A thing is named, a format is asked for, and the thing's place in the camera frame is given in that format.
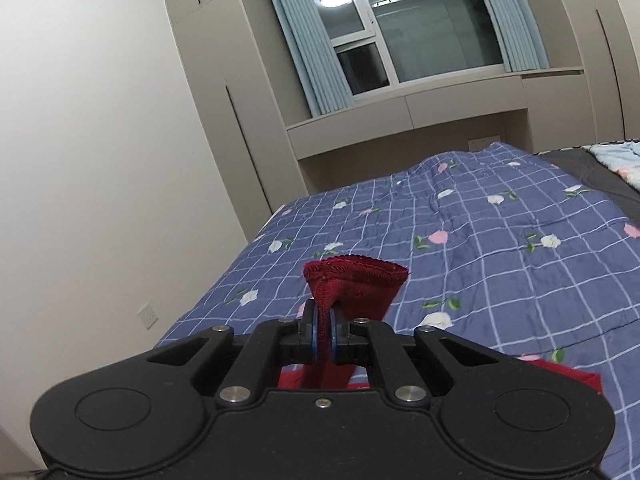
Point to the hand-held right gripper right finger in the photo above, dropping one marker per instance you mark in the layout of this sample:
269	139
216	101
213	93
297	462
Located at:
334	332

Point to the red knit garment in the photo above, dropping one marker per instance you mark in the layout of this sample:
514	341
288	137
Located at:
352	285

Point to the light blue patterned quilt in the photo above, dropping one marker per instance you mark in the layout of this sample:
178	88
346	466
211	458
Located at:
620	157

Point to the beige tall wardrobe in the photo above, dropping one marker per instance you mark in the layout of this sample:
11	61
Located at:
595	35
220	85

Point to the grey bed sheet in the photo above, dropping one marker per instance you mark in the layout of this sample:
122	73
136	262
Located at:
597	182

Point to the beige wall socket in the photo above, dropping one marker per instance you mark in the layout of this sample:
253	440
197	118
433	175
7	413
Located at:
148	315
485	142

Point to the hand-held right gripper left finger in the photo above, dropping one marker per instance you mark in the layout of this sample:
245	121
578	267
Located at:
312	332

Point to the beige window drawer cabinet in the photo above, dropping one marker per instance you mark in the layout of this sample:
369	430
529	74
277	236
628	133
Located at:
380	115

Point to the blue checked floral blanket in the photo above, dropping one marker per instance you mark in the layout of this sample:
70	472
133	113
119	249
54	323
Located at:
500	260

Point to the white framed window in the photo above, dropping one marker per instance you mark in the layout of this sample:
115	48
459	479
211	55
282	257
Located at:
425	25

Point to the light blue curtain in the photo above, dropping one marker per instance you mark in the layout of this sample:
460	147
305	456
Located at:
515	20
310	45

